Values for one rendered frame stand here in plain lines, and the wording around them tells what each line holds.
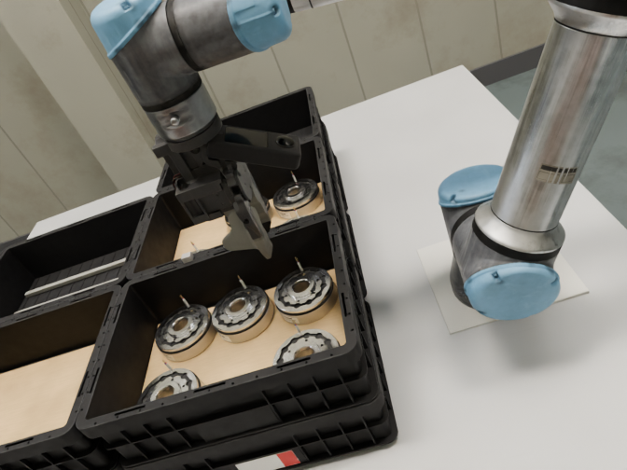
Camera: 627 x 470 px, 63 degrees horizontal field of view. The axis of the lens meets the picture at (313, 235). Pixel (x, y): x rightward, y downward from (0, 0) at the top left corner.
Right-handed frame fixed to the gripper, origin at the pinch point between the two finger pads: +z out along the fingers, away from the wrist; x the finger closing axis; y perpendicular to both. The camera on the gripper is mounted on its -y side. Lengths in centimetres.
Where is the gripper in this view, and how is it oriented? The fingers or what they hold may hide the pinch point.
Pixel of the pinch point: (270, 236)
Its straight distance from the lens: 73.6
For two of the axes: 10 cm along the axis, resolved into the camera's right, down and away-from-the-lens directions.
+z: 3.3, 7.0, 6.4
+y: -9.4, 3.1, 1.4
